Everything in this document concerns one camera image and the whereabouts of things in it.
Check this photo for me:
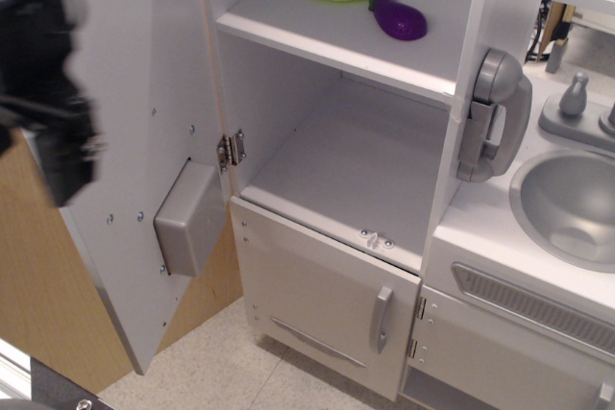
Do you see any grey toy sink basin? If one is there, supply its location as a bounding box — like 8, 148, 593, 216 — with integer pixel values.
509, 150, 614, 274

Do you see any grey freezer door handle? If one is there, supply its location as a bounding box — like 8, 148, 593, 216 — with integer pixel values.
369, 286, 393, 354

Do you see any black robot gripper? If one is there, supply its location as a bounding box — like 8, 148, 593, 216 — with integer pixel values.
1, 0, 104, 207

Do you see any white toy kitchen cabinet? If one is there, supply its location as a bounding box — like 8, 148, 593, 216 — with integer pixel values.
208, 0, 614, 404

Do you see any purple toy eggplant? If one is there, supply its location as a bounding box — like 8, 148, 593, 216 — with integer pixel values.
368, 0, 428, 41

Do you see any white oven door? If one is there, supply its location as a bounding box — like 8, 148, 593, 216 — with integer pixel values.
404, 286, 614, 409

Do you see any grey ice dispenser box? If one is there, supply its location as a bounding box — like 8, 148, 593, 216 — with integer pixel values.
154, 159, 226, 277

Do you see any grey toy telephone handset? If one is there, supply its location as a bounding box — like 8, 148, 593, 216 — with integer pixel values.
456, 48, 532, 182

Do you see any grey toy faucet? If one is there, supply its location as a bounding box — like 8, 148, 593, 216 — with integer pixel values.
539, 72, 614, 152

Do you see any white toy fridge door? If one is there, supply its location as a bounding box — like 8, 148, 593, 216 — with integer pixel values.
58, 0, 227, 374

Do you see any metal fridge door hinge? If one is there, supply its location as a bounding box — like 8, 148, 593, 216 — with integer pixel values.
216, 130, 247, 173

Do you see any white lower freezer door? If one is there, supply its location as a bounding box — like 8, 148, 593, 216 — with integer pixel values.
230, 197, 420, 400

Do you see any grey vent grille panel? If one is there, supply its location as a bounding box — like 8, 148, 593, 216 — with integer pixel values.
451, 262, 614, 357

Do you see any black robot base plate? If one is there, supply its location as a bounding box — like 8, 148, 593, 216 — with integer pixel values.
1, 339, 113, 410

